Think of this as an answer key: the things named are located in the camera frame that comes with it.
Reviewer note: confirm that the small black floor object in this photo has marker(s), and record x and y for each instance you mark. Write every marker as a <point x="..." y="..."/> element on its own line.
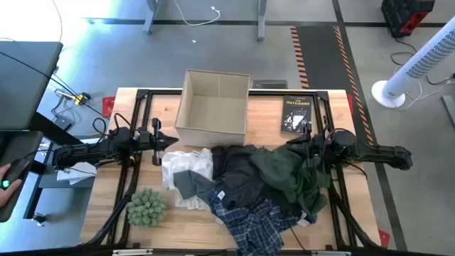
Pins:
<point x="39" y="218"/>

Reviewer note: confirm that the white shirt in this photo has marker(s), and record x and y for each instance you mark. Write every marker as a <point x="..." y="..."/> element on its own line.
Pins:
<point x="185" y="160"/>

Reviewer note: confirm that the dark green garment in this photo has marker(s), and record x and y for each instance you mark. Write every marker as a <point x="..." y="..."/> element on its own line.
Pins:
<point x="284" y="174"/>

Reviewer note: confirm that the grey monitor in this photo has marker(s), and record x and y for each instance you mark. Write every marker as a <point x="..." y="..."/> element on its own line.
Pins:
<point x="25" y="81"/>

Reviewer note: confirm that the blue plaid shirt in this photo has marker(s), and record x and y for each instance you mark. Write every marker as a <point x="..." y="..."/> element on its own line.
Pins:
<point x="256" y="227"/>

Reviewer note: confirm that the black and red crate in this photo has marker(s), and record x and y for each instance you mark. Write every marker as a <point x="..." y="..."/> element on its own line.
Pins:
<point x="401" y="14"/>

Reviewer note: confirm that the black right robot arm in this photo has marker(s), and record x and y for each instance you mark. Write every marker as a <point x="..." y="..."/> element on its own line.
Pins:
<point x="384" y="154"/>

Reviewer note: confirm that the black garment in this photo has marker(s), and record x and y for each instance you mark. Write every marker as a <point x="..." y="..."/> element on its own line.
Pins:
<point x="236" y="174"/>

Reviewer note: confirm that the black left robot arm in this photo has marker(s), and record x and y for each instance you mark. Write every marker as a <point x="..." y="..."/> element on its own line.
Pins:
<point x="81" y="154"/>

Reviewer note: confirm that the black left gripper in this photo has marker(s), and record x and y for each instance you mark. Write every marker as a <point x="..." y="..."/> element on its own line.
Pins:
<point x="156" y="142"/>

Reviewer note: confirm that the grey desk leg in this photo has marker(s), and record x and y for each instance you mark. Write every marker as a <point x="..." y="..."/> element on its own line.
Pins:
<point x="262" y="21"/>
<point x="149" y="21"/>

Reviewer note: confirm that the beige fabric storage box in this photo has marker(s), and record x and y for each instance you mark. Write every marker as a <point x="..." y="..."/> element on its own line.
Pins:
<point x="213" y="110"/>

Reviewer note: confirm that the black side desk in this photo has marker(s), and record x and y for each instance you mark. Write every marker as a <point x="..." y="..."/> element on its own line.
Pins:
<point x="17" y="145"/>

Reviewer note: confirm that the black metal table frame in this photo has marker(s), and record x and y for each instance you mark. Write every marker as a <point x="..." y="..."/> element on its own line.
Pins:
<point x="142" y="94"/>

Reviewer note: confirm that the red table clamp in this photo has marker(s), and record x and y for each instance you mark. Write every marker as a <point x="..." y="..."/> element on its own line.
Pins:
<point x="384" y="238"/>
<point x="108" y="106"/>

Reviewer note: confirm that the white papers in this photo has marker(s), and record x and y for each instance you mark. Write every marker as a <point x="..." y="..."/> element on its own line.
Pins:
<point x="76" y="176"/>

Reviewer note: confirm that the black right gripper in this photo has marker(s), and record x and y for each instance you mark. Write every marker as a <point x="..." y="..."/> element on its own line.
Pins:
<point x="316" y="144"/>

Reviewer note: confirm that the green spiky plant ball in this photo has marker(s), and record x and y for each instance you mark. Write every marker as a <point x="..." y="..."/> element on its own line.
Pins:
<point x="146" y="208"/>

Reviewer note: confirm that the grey cloth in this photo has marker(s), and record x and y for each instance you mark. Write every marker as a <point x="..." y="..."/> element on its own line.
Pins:
<point x="190" y="185"/>

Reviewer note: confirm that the silver aluminium bar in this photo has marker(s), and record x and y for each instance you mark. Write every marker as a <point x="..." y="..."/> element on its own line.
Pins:
<point x="131" y="252"/>
<point x="330" y="253"/>

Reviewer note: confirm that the black computer mouse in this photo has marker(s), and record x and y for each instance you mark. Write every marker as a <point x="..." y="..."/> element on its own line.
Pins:
<point x="17" y="170"/>

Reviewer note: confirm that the flat black device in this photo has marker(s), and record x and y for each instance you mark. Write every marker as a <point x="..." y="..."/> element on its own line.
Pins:
<point x="269" y="84"/>

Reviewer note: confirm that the person's hand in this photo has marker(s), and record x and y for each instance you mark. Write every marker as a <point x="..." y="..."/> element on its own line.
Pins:
<point x="8" y="193"/>

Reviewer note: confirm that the white tower fan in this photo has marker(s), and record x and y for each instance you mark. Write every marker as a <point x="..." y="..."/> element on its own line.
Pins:
<point x="419" y="60"/>

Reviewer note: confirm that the black paperback book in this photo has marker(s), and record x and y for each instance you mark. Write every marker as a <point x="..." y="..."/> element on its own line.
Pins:
<point x="296" y="113"/>

